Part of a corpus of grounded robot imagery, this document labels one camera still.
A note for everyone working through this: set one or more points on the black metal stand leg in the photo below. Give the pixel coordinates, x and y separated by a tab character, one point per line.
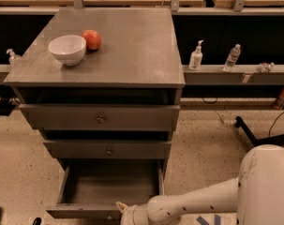
275	140

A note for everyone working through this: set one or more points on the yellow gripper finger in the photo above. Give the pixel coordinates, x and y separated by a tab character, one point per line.
122	207

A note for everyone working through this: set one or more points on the grey middle drawer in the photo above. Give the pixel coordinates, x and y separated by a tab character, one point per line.
108	149

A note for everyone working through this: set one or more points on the white ceramic bowl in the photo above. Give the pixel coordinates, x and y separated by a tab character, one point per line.
69	49

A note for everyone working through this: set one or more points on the white pump lotion bottle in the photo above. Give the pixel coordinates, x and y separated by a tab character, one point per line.
196	57

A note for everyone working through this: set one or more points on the red apple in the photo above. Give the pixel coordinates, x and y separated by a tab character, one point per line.
92	38

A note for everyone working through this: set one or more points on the grey drawer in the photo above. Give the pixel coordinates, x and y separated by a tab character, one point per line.
101	117
108	149
92	190

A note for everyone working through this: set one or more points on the orange can on floor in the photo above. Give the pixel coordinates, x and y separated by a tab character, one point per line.
279	102

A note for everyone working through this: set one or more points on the grey top drawer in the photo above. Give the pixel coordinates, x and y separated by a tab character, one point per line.
101	117

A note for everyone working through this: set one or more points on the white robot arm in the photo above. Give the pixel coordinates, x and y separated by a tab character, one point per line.
255	196

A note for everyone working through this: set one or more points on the clear plastic water bottle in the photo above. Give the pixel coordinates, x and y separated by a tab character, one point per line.
232	58

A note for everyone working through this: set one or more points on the grey wooden drawer cabinet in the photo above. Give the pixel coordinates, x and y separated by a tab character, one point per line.
138	63

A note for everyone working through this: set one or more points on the small black object bottom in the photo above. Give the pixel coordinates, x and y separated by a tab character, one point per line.
37	221

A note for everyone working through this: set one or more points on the grey bottom drawer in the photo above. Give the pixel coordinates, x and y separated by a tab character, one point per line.
92	190

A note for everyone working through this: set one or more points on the crumpled clear plastic wrapper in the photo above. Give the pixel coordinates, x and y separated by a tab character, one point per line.
265	67

